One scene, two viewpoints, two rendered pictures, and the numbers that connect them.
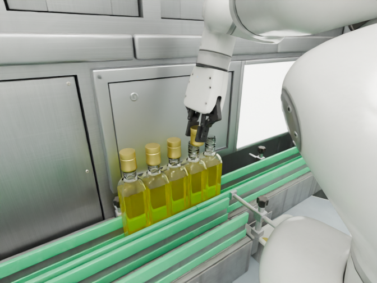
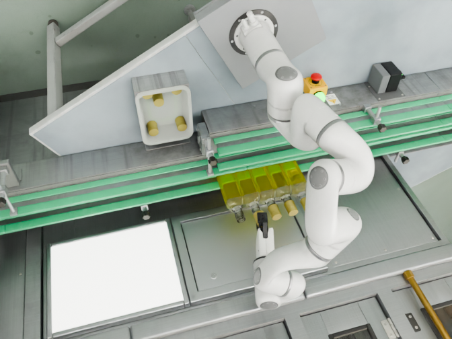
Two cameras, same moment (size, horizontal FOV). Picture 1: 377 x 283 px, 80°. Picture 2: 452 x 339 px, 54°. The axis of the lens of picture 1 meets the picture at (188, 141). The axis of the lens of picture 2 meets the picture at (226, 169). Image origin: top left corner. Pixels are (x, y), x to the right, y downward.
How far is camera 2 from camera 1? 1.13 m
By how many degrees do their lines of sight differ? 42
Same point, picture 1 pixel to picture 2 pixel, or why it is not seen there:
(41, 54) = (357, 271)
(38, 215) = not seen: hidden behind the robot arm
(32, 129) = not seen: hidden behind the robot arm
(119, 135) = (297, 229)
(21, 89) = (359, 255)
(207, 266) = (253, 126)
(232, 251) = (230, 130)
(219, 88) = (268, 243)
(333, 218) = (70, 125)
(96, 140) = not seen: hidden behind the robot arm
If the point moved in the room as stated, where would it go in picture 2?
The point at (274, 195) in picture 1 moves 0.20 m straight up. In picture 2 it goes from (148, 164) to (158, 209)
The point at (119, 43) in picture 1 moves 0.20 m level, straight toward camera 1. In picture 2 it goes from (315, 288) to (344, 252)
